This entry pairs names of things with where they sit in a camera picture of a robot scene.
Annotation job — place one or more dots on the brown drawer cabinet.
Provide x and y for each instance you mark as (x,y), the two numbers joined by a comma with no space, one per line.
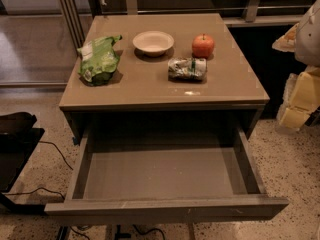
(142,83)

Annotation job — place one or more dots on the crumpled silver green can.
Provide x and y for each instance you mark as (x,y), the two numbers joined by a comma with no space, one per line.
(187,68)

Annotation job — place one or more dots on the grey top drawer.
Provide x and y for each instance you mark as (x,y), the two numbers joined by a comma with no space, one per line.
(165,178)

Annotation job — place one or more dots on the black floor object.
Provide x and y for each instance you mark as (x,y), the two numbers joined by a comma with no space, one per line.
(314,118)

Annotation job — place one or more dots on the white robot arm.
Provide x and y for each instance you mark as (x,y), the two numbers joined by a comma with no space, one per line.
(307,44)

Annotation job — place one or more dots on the black chair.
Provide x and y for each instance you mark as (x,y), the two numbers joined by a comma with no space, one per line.
(18,140)

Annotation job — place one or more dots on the red apple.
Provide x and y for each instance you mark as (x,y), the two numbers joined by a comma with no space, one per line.
(203,46)

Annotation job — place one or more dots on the white paper bowl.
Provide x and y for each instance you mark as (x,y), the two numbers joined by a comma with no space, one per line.
(153,43)

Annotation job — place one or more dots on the green chip bag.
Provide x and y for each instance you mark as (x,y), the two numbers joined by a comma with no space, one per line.
(99,61)

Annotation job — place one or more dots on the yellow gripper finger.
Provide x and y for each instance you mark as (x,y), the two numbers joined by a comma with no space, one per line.
(301,98)
(286,43)

